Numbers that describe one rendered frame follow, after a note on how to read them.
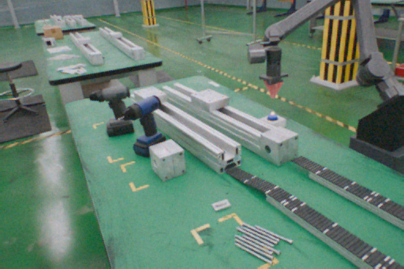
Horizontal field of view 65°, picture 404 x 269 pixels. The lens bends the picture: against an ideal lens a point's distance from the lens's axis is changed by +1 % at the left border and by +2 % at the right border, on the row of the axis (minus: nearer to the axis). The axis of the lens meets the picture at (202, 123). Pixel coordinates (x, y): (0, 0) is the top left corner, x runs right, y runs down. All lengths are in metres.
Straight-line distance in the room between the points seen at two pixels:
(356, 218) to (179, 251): 0.48
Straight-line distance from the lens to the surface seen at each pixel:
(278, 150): 1.13
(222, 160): 1.09
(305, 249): 0.88
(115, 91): 1.42
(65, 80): 2.66
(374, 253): 0.87
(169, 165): 1.09
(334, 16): 4.31
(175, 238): 0.90
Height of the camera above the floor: 1.41
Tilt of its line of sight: 25 degrees down
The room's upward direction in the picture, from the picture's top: 5 degrees counter-clockwise
